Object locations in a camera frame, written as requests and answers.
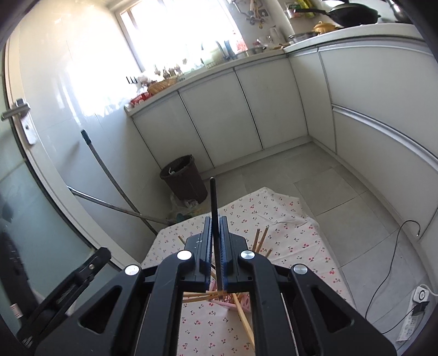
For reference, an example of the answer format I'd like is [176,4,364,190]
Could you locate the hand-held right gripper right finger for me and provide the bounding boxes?
[220,215,397,356]

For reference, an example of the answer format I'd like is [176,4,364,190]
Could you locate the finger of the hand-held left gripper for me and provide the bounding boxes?
[16,247,112,344]

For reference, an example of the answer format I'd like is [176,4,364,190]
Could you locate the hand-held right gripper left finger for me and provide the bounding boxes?
[33,216,214,356]

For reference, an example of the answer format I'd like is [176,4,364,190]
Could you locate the pile of wooden chopsticks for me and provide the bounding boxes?
[178,228,274,346]

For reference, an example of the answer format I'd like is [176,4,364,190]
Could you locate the black chopstick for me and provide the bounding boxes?
[209,177,220,274]

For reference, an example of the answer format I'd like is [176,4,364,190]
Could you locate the pink perforated chopstick basket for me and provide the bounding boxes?
[208,279,253,314]

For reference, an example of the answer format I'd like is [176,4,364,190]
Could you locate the clear plastic bag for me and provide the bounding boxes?
[168,194,208,226]

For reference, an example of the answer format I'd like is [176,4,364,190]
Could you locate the cherry print tablecloth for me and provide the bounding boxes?
[140,186,356,356]

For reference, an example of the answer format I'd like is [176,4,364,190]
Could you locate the brown trash bin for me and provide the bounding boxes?
[159,155,209,202]

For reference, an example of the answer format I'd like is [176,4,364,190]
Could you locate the frosted glass door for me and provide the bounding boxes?
[0,113,94,343]

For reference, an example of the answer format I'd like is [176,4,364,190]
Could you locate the thin metal pole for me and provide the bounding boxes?
[66,186,169,225]

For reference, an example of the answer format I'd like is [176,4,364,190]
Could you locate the white kitchen cabinets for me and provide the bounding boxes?
[125,38,438,247]

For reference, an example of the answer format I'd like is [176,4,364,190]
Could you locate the wicker basket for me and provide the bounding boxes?
[147,77,178,96]

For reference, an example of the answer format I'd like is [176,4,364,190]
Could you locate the white power strip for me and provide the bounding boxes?
[397,315,424,342]

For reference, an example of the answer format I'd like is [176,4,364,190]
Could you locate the white charger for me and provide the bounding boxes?
[412,284,431,303]

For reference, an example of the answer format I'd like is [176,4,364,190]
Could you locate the bright kitchen window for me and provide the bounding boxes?
[120,0,247,72]

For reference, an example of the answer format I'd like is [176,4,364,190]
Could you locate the steel bowl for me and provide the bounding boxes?
[288,31,319,43]

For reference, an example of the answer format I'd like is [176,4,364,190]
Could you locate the yellow lidded pot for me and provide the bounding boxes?
[313,21,339,35]

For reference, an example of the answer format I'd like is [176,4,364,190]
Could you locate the green food packets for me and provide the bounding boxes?
[287,0,315,18]

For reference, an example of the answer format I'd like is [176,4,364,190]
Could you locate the black wok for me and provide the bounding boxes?
[294,3,381,28]

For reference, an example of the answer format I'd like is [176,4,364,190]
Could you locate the steel pot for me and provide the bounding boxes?
[385,0,413,23]

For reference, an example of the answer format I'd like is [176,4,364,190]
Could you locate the grey mop handle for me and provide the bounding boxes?
[81,129,157,237]

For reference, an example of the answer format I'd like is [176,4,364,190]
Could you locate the long black floor cable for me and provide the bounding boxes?
[364,220,422,336]

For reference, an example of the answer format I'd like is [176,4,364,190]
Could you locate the metal door handle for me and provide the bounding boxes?
[1,99,39,146]

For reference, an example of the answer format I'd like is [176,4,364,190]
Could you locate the wall water faucet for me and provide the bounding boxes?
[233,0,271,24]

